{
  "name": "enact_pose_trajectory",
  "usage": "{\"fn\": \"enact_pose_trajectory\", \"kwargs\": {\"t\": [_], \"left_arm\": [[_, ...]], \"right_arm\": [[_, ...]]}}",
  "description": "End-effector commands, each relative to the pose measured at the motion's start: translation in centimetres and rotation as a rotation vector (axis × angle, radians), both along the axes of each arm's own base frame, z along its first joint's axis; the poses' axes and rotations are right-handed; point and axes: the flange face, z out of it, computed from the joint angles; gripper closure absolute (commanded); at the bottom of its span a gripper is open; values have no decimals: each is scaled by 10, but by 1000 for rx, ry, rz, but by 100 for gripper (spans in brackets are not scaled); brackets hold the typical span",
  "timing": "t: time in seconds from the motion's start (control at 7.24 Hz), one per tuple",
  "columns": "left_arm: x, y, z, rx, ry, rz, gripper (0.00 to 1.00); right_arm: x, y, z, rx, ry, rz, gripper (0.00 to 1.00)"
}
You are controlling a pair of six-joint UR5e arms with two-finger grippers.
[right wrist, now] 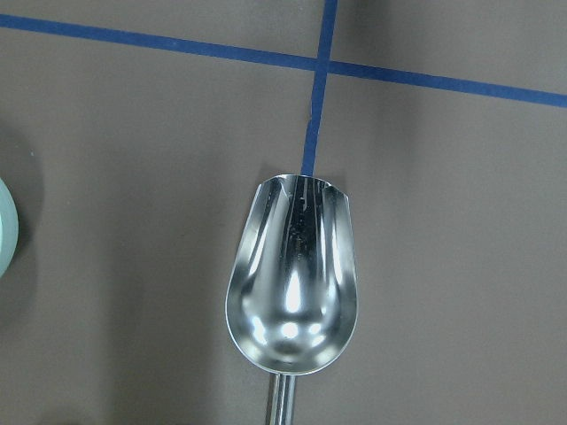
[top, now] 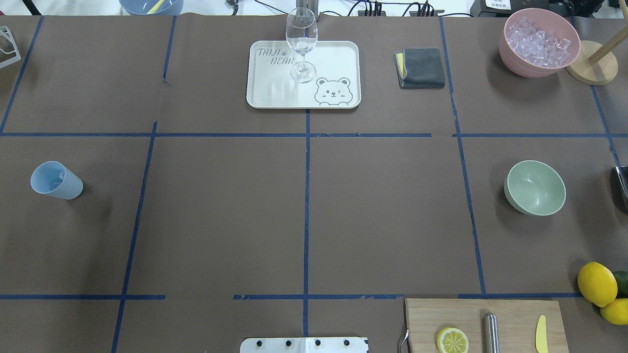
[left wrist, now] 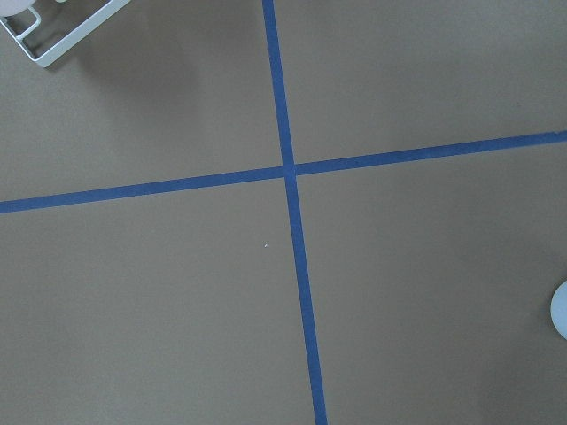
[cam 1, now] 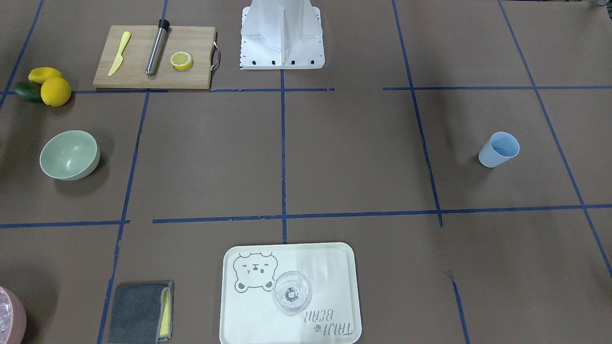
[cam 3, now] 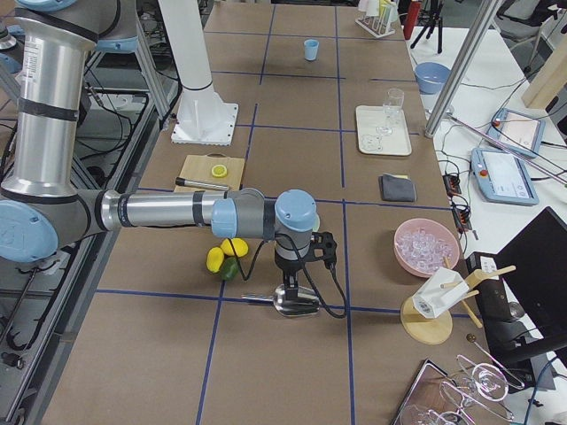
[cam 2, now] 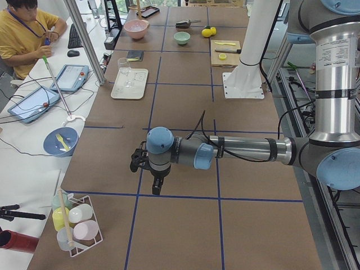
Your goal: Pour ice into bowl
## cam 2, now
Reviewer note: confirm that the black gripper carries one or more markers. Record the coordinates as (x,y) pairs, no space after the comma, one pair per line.
(159,176)

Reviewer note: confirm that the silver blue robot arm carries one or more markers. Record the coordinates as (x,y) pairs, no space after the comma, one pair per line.
(331,152)

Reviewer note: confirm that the blue bowl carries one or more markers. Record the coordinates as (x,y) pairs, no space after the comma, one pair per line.
(52,146)

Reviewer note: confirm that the green ceramic bowl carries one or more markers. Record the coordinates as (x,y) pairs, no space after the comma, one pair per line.
(181,37)

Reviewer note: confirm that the pink bowl with ice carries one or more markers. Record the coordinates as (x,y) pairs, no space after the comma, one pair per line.
(136,29)

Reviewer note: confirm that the white cup in rack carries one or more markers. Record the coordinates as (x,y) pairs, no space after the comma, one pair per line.
(80,213)

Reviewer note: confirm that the pink cup in rack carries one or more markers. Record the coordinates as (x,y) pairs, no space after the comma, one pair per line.
(86,230)

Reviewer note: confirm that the green cup in rack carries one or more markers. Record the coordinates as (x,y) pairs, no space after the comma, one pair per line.
(56,201)

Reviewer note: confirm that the cream bear tray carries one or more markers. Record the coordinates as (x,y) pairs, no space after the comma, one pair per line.
(131,86)

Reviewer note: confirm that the yellow plastic fork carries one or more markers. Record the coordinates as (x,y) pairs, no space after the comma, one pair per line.
(61,140)

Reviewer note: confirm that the yellow cup in rack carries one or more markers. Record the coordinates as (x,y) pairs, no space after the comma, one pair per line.
(58,220)

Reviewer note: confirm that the reacher grabber stick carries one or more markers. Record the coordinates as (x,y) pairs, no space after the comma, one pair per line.
(70,117)

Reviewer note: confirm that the clear cup in rack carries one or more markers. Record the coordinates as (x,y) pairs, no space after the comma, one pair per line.
(62,240)

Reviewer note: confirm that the clear wine glass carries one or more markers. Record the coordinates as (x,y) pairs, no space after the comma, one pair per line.
(124,68)

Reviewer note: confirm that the grey folded cloth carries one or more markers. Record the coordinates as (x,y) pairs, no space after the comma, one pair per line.
(135,55)

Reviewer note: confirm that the far teach pendant tablet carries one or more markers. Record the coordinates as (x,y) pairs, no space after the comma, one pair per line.
(72,77)

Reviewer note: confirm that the teach pendant tablet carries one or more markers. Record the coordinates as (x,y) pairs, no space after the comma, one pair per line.
(31,107)
(72,77)

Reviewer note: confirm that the lemon half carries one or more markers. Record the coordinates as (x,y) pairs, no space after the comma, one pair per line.
(222,56)

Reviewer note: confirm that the wooden cutting board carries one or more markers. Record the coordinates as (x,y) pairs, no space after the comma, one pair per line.
(232,60)

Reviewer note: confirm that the steel muddler black cap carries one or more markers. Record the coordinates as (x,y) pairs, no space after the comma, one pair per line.
(228,50)

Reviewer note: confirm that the near teach pendant tablet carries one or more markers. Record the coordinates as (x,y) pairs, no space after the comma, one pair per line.
(31,107)

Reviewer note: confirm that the yellow plastic knife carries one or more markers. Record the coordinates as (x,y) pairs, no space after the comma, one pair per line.
(225,43)

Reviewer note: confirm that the black power box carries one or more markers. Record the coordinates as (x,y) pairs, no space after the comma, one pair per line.
(111,39)

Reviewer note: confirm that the black computer mouse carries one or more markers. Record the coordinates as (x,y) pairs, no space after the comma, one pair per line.
(73,53)

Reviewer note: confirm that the yellow lemon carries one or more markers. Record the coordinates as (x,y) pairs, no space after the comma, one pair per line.
(206,33)
(213,31)

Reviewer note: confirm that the black tripod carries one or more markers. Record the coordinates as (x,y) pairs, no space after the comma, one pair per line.
(9,213)

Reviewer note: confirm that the red cylinder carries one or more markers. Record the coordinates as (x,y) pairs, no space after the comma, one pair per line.
(15,241)

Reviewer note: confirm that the black keyboard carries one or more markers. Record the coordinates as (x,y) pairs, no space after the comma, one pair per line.
(74,38)

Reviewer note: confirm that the black tray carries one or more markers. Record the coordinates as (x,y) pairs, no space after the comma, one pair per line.
(149,11)

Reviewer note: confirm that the wooden stand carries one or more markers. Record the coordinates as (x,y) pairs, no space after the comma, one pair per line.
(139,8)

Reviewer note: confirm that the person in yellow shirt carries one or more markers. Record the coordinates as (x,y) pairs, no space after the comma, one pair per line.
(27,34)

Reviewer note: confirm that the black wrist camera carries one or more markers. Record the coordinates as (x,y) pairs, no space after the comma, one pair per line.
(140,159)

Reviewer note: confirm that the white wire cup rack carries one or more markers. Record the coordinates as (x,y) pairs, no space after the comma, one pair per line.
(80,245)

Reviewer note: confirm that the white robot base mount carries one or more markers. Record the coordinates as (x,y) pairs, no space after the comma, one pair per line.
(245,81)

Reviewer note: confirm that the aluminium frame post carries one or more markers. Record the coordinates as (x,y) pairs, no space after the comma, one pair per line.
(85,39)

